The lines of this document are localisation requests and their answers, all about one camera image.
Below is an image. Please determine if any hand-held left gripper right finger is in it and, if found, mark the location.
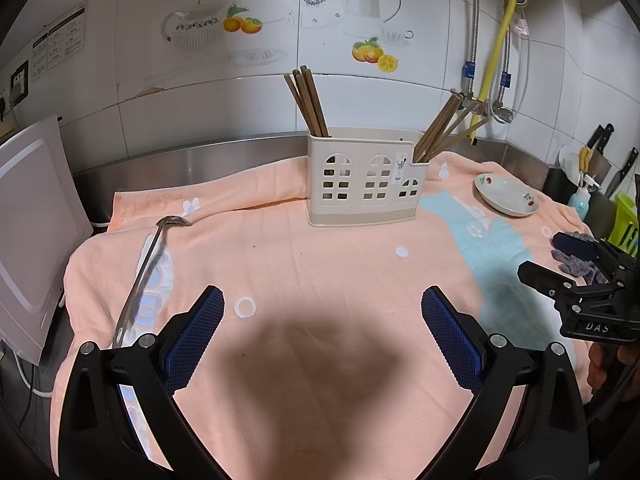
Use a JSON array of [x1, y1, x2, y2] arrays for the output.
[[420, 286, 590, 480]]

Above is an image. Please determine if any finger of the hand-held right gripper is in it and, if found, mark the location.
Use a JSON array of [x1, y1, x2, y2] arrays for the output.
[[552, 231, 640, 287], [517, 260, 591, 306]]

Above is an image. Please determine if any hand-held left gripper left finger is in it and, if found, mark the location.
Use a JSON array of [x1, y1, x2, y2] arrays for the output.
[[59, 285, 236, 480]]

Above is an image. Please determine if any beige plastic utensil holder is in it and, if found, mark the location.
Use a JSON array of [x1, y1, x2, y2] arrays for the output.
[[306, 129, 432, 227]]

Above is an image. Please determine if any person's right hand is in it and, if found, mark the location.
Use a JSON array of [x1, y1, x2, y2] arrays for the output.
[[587, 342, 632, 401]]

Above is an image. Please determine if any grey rag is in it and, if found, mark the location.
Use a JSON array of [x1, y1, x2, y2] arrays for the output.
[[550, 232, 608, 285]]

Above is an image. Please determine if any blue soap pump bottle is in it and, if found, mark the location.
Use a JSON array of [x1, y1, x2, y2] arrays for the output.
[[567, 175, 598, 220]]

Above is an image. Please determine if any green plastic dish rack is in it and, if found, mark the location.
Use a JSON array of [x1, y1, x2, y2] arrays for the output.
[[607, 192, 640, 256]]

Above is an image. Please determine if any dark utensil container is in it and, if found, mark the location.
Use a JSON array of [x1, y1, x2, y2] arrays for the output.
[[542, 165, 576, 201]]

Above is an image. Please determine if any metal slotted spoon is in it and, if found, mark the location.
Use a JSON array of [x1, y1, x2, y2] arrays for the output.
[[112, 215, 192, 348]]

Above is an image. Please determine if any white printed plate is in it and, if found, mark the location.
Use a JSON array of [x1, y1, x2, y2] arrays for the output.
[[473, 172, 538, 217]]

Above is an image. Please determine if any peach printed towel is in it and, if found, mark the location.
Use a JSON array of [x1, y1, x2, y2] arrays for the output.
[[50, 152, 596, 480]]

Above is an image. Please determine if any brass pipe valve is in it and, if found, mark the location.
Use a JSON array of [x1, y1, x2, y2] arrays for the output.
[[451, 89, 483, 117]]

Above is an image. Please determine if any white countertop appliance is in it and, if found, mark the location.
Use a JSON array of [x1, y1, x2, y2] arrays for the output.
[[0, 114, 94, 367]]

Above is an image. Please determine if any black handled knife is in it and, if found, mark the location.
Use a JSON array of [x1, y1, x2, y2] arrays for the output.
[[605, 147, 640, 198]]

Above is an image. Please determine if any white power cable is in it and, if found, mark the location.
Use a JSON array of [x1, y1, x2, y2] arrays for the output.
[[14, 350, 57, 397]]

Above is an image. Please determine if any metal flexible hose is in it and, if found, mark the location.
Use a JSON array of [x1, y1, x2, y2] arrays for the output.
[[495, 25, 514, 111], [462, 0, 482, 96]]

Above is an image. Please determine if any thin white hose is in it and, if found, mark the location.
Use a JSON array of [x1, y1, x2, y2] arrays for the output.
[[515, 5, 532, 121]]

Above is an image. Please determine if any yellow gas hose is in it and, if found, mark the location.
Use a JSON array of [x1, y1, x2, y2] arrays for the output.
[[472, 0, 521, 141]]

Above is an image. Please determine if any black wall outlet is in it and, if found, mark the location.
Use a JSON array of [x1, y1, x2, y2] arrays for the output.
[[10, 60, 29, 106]]

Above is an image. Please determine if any small wall notice sticker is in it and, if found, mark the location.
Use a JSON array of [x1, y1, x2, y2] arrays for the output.
[[31, 34, 49, 82]]

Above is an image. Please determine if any large wall notice sticker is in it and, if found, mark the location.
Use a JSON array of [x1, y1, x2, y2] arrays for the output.
[[47, 4, 87, 63]]

